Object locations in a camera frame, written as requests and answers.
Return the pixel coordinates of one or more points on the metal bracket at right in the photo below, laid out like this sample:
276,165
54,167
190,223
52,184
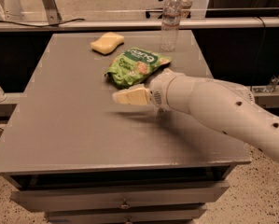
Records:
274,81

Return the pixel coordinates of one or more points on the grey drawer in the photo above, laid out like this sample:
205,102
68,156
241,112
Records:
134,214
55,200

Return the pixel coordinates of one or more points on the grey cabinet with drawers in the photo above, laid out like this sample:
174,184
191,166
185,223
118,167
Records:
66,132

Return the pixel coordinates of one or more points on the metal frame strut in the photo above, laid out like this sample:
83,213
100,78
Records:
52,12

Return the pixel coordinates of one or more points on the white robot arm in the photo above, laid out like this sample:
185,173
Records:
222,106

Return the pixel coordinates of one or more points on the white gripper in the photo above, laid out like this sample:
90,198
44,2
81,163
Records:
159,89

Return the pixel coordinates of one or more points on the upper grey drawer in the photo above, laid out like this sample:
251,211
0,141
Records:
55,200

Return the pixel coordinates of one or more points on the clear plastic water bottle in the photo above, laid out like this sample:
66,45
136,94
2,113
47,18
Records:
170,24

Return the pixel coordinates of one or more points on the green rice chip bag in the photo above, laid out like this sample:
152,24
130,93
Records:
133,66

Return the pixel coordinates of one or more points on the lower grey drawer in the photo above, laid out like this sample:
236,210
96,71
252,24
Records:
134,214

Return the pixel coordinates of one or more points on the yellow sponge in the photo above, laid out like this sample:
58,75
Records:
107,43

